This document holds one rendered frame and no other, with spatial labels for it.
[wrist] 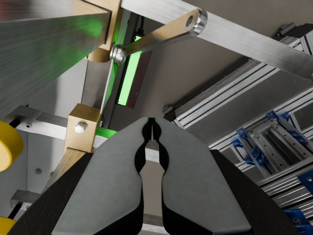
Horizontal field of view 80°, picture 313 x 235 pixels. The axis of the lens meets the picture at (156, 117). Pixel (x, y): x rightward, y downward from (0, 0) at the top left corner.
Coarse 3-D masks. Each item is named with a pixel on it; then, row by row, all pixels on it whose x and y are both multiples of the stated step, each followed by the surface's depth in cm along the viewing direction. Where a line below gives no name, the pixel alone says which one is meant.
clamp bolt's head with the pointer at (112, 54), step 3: (114, 42) 25; (114, 45) 25; (117, 45) 25; (114, 48) 26; (111, 51) 25; (114, 51) 25; (111, 54) 25; (114, 54) 25; (111, 57) 25; (114, 57) 25; (111, 60) 26; (123, 60) 26; (117, 63) 34
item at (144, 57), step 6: (144, 54) 40; (144, 60) 41; (138, 66) 41; (144, 66) 41; (138, 72) 42; (138, 78) 43; (132, 84) 43; (138, 84) 43; (132, 90) 44; (132, 96) 45; (132, 102) 46
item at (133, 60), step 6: (138, 54) 40; (132, 60) 41; (132, 66) 41; (126, 72) 42; (132, 72) 42; (126, 78) 43; (132, 78) 43; (126, 84) 43; (126, 90) 44; (120, 96) 45; (126, 96) 45; (120, 102) 46
